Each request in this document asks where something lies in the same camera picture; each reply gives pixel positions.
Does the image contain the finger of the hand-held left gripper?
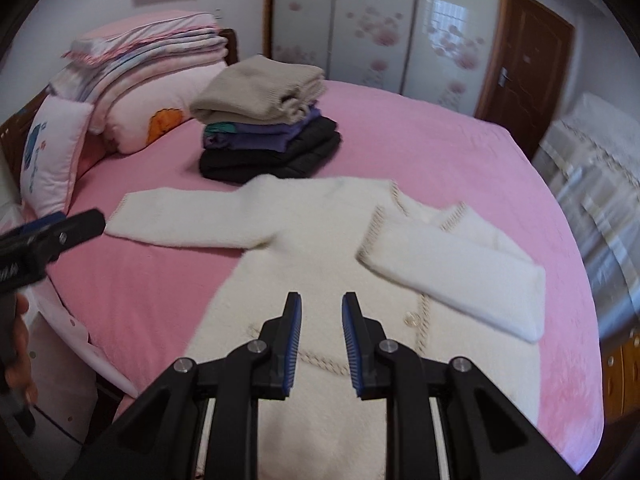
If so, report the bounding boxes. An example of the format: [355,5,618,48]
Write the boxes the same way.
[15,209,107,262]

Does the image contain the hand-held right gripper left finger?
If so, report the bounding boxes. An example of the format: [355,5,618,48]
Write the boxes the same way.
[65,291,303,480]

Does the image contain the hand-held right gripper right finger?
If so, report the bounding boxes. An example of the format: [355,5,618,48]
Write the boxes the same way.
[341,291,578,480]

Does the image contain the white fluffy cardigan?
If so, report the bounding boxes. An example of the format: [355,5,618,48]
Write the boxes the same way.
[104,174,547,480]

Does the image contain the person's left hand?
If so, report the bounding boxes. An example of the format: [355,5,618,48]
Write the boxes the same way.
[4,297,39,407]

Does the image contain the small cushion with blue print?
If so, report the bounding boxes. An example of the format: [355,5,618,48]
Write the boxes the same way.
[19,95,96,221]

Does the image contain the white dotted bed skirt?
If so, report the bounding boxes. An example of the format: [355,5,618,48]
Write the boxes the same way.
[15,275,138,451]

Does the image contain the pink pillow with orange flower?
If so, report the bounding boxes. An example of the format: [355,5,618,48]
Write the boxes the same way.
[102,60,228,155]

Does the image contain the folded pastel striped quilt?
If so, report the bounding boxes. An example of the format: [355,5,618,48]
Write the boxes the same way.
[47,35,231,136]

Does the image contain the teal folded garment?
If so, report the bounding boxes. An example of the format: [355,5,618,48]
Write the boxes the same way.
[204,121,241,147]

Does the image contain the black folded jacket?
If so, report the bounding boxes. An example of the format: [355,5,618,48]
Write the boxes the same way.
[199,116,342,183]

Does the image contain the pink ruffled pillow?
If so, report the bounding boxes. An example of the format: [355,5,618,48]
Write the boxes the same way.
[62,10,223,66]

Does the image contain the purple folded garment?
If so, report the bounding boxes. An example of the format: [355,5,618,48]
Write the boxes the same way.
[202,105,323,153]

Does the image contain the beige folded sweater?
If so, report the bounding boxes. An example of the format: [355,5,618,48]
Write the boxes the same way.
[189,55,328,125]

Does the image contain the wooden cabinet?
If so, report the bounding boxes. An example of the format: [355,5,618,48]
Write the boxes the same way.
[597,325,640,426]

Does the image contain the lace-covered furniture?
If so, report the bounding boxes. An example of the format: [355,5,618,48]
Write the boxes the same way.
[530,92,640,331]

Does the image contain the brown wooden door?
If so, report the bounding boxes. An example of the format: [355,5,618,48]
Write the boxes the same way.
[475,0,576,161]

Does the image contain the sliding floral wardrobe doors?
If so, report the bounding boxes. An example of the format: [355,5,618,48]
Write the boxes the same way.
[262,0,511,118]

